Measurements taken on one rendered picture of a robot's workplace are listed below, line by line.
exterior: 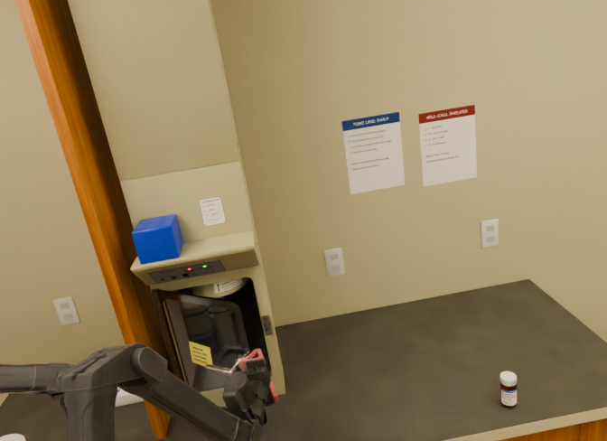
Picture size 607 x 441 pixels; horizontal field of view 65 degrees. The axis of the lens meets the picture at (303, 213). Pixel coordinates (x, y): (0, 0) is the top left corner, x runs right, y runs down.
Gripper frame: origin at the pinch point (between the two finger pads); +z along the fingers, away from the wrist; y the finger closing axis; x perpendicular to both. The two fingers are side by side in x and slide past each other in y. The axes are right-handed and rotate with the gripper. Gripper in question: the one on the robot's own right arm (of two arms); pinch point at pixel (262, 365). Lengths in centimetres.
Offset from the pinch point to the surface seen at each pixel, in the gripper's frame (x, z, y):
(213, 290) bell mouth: 13.3, 18.2, 15.7
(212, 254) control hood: 4.8, 5.8, 32.0
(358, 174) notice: -34, 68, 26
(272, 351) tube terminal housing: 2.3, 18.3, -8.6
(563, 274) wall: -107, 82, -41
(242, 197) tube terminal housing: -3.6, 18.9, 41.2
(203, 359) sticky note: 18.4, 6.6, 0.9
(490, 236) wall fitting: -79, 76, -14
